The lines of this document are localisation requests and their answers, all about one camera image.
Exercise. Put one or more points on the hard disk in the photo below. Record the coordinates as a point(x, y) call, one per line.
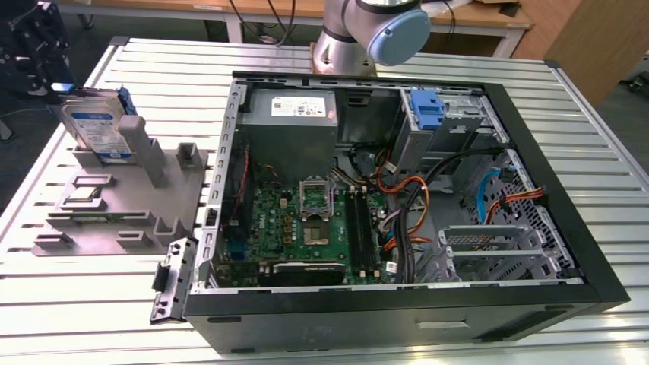
point(94, 129)

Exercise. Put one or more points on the CPU socket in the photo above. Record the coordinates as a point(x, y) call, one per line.
point(316, 233)

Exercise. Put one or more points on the silver CPU chip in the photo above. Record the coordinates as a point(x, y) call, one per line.
point(83, 194)

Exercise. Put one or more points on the grey expansion slot latch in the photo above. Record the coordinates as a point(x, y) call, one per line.
point(175, 281)

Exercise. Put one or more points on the green motherboard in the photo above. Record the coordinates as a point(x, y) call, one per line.
point(273, 228)

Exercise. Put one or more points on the grey power supply unit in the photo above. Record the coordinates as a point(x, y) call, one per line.
point(289, 152)

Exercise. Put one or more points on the black graphics card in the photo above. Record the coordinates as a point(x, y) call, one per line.
point(304, 273)

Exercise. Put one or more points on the black PC case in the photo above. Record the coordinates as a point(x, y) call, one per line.
point(355, 315)

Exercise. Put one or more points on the grey parts rack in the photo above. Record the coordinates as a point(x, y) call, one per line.
point(127, 197)

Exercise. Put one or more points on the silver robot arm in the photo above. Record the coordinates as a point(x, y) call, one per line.
point(344, 53)

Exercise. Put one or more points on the thin locking lever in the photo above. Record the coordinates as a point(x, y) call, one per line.
point(332, 201)

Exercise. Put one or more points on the green RAM stick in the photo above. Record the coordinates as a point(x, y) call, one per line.
point(94, 218)

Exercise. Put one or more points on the wooden top desk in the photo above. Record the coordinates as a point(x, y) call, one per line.
point(497, 21)

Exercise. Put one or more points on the blue drive cage latch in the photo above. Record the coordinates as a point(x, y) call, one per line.
point(428, 110)

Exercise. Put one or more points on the wooden cabinet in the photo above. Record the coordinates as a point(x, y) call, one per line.
point(599, 38)

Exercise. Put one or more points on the black RAM slot pair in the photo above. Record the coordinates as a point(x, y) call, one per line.
point(367, 232)
point(353, 228)

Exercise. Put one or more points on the grey metal drive cage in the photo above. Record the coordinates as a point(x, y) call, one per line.
point(421, 148)

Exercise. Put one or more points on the grey metal disk bay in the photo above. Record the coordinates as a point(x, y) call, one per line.
point(492, 254)

